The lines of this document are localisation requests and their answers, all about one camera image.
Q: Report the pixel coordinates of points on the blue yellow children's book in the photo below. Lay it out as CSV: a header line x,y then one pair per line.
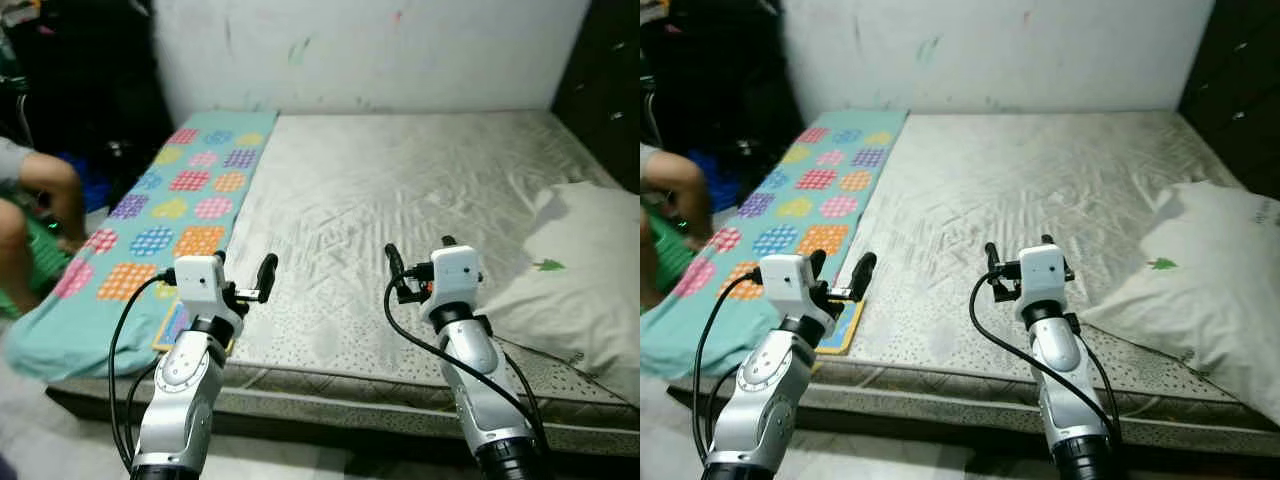
x,y
172,328
845,330

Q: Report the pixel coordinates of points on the black tufted headboard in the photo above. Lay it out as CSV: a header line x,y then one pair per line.
x,y
1235,90
600,90

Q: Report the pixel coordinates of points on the dark blue item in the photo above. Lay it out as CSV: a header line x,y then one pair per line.
x,y
85,185
715,180

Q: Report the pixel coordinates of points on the green plastic stool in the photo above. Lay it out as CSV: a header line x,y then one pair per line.
x,y
45,255
670,255

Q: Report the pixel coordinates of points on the seated person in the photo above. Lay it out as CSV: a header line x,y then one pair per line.
x,y
55,190
680,190

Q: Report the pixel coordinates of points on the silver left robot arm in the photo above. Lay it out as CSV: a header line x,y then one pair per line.
x,y
185,390
770,390

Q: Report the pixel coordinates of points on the white pillow with green tree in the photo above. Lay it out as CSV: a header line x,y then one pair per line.
x,y
580,290
1200,300

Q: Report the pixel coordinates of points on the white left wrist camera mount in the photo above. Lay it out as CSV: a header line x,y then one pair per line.
x,y
785,285
200,285

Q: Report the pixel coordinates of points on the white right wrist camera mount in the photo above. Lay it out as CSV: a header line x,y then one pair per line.
x,y
1042,275
455,275

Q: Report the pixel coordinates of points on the teal blanket with coloured shapes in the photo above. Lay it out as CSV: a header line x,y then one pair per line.
x,y
760,210
120,240

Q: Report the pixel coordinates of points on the grey quilted mattress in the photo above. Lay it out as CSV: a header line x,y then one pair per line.
x,y
400,190
1000,190

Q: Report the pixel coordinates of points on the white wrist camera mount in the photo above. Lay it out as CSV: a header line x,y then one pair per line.
x,y
1042,275
200,285
785,285
455,275

